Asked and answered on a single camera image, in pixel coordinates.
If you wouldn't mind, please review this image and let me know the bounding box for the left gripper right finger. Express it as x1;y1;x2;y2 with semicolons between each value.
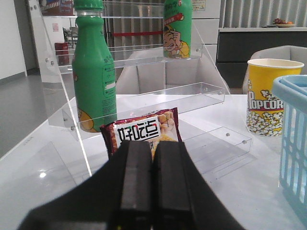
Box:
153;141;243;230

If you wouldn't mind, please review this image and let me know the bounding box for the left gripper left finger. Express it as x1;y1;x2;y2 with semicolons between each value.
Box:
20;141;152;230

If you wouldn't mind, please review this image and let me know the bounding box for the light blue plastic basket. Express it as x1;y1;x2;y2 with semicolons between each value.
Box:
272;75;307;225

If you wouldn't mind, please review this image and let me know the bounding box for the brown cracker snack bag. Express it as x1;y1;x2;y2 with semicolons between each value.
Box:
100;107;182;158

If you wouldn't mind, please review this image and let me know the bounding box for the yellow popcorn paper cup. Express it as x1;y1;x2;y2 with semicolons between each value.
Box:
246;58;304;137

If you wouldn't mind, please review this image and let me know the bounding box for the clear acrylic display shelf left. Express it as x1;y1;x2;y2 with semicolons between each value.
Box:
29;0;253;177

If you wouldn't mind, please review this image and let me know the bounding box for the green plastic drink bottle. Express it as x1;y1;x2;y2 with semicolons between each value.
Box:
72;0;117;133

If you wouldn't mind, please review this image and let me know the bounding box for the dark counter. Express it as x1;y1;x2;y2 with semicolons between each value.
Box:
216;27;307;88

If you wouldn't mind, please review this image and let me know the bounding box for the green cartoon drink bottle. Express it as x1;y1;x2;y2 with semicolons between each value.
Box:
163;0;192;58

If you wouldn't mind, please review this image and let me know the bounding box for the grey armchair right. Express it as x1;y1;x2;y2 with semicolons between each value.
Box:
242;45;307;92

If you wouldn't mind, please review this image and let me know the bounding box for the white cabinet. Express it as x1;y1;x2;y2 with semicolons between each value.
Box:
192;0;221;61

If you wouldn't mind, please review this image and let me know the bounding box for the fruit plate on counter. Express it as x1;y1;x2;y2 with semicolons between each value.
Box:
273;18;296;28

